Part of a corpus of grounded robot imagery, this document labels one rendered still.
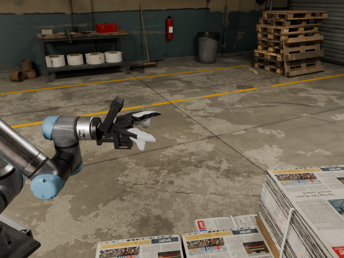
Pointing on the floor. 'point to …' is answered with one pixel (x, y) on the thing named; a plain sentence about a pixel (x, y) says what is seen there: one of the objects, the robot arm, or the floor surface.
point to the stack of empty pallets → (270, 61)
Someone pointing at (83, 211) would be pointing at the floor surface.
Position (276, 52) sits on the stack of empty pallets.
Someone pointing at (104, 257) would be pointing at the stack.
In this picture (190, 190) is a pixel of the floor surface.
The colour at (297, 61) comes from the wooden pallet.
